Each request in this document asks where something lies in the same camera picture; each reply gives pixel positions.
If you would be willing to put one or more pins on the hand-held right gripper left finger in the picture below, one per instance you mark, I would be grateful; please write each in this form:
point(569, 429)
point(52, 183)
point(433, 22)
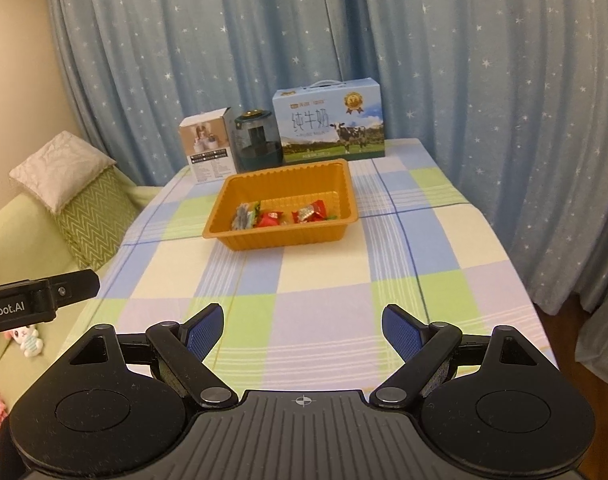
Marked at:
point(204, 332)

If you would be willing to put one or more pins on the green chevron cushion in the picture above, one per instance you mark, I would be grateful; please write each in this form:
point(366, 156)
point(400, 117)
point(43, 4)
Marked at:
point(96, 220)

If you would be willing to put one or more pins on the clear packet of dark snack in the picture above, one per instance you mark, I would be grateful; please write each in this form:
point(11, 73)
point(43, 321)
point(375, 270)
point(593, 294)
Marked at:
point(241, 217)

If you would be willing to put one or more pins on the white plush bunny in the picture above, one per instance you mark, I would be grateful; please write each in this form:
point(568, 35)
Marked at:
point(29, 342)

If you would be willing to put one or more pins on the red pastry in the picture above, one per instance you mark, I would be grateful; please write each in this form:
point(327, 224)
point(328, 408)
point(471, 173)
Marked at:
point(271, 220)

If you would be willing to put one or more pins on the pale lace-trimmed curtain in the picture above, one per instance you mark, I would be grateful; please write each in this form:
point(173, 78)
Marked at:
point(601, 335)

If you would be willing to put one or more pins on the orange plastic tray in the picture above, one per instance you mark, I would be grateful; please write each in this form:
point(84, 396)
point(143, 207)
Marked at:
point(284, 237)

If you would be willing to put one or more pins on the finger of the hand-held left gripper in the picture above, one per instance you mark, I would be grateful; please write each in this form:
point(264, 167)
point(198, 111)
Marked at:
point(76, 285)

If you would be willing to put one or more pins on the red snack packet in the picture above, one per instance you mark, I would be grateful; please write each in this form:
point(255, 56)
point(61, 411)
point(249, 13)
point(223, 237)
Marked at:
point(300, 216)

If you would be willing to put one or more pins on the white product box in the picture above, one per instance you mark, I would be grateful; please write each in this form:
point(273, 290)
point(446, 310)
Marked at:
point(209, 155)

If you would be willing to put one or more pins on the blue star curtain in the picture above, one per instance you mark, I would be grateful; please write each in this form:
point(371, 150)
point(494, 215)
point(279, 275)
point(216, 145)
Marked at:
point(433, 35)

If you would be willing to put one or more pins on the blue milk carton box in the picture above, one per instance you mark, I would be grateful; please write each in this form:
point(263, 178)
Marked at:
point(329, 120)

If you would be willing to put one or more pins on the pale green sofa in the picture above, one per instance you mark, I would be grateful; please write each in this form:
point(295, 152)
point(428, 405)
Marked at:
point(24, 250)

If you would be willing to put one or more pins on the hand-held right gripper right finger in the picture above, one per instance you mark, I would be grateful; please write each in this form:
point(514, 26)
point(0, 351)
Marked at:
point(403, 332)

